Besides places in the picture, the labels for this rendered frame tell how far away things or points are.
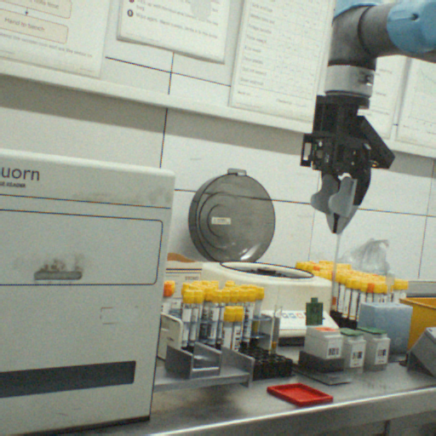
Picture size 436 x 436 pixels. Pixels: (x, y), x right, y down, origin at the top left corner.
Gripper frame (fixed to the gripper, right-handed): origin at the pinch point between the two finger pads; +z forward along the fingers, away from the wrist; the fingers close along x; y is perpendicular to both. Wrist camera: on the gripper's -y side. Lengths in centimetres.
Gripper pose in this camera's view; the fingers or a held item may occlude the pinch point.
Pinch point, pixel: (340, 226)
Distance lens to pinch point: 113.2
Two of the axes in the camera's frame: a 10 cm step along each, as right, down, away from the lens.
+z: -1.2, 9.9, 0.5
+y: -7.7, -0.6, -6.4
